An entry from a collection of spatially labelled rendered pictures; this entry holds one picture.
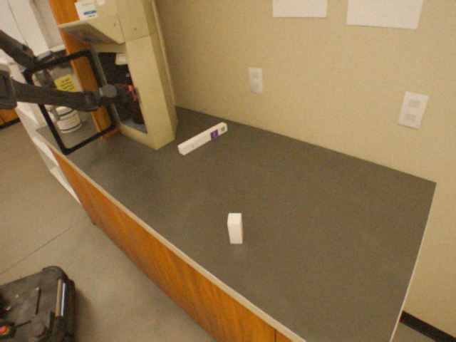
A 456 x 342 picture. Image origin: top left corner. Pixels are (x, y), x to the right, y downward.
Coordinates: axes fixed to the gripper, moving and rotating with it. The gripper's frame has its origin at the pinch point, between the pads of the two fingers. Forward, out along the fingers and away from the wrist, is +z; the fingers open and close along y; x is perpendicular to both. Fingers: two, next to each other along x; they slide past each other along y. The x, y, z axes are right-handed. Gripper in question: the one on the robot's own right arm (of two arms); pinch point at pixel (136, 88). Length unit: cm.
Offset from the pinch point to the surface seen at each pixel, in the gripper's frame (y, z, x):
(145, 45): -17.5, -2.0, -19.4
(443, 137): -119, 31, 9
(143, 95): -17.0, -7.6, -0.6
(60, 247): 88, -56, 121
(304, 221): -90, -11, 26
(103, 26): -17.1, -17.2, -28.5
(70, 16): 19.7, -12.9, -34.5
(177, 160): -32.0, -8.1, 25.3
